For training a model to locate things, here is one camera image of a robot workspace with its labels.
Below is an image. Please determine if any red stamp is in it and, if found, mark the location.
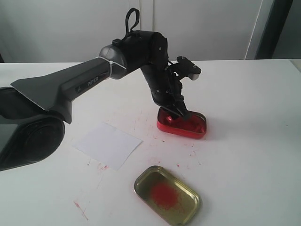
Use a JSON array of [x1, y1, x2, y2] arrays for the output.
[[164, 115, 174, 124]]

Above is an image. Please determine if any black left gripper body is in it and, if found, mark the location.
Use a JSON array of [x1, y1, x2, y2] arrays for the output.
[[142, 65, 185, 111]]

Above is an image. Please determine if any red ink paste tin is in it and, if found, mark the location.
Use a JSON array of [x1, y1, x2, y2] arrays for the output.
[[157, 110, 207, 139]]

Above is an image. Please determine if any gold tin lid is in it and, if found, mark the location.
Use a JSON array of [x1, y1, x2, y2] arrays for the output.
[[134, 165, 202, 226]]

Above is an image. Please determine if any white paper sheet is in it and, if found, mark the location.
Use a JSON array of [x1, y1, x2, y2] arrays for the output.
[[73, 123, 142, 170]]

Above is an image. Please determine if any white cabinet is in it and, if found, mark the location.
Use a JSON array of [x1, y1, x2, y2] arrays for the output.
[[0, 0, 270, 63]]

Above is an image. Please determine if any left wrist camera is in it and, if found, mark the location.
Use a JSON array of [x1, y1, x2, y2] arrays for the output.
[[171, 56, 202, 81]]

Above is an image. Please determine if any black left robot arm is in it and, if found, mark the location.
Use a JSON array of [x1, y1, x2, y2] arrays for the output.
[[0, 31, 190, 170]]

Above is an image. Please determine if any white cable tie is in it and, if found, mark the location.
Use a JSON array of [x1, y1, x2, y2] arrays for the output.
[[97, 56, 127, 80]]

